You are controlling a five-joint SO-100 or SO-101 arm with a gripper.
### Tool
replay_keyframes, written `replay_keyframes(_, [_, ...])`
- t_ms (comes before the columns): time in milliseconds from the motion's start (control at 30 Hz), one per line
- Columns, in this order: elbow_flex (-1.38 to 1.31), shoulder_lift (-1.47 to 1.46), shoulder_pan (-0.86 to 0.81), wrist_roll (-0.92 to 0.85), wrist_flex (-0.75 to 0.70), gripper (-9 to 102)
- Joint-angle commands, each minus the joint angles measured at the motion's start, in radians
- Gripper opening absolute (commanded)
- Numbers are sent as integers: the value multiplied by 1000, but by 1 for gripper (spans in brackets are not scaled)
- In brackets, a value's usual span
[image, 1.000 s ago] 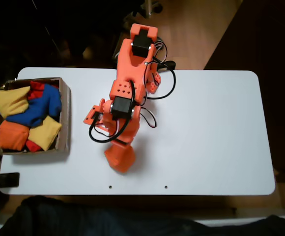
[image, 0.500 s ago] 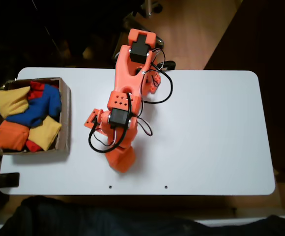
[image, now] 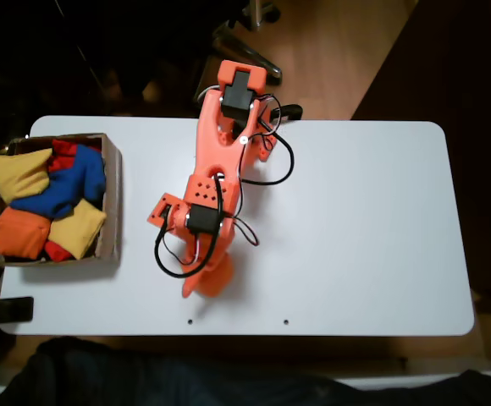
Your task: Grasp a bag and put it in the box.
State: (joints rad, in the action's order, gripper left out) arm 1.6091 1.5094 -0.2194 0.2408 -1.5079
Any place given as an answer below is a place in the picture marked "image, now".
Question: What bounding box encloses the orange bean bag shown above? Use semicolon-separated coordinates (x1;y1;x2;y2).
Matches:
194;255;235;299
0;206;52;260

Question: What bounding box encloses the cardboard box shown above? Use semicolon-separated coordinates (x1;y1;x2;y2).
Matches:
0;133;124;268

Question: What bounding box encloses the yellow bean bag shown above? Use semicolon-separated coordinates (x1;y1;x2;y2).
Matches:
0;147;54;206
48;198;108;261

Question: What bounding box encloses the red bean bag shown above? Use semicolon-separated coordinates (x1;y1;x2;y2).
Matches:
41;239;74;263
48;138;102;173

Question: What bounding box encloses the blue bean bag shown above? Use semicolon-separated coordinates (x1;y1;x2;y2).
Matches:
8;144;108;220

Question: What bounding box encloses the person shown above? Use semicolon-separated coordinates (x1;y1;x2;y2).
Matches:
0;336;491;406

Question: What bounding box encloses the black table clamp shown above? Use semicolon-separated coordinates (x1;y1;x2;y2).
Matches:
0;296;35;325
269;103;304;124

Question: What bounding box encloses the office chair base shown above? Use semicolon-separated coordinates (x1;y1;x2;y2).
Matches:
209;0;284;85

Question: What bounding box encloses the black camera cable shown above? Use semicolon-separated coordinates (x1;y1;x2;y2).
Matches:
152;95;295;278

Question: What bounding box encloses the orange camera mount with camera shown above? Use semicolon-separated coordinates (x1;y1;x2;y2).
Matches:
146;192;184;232

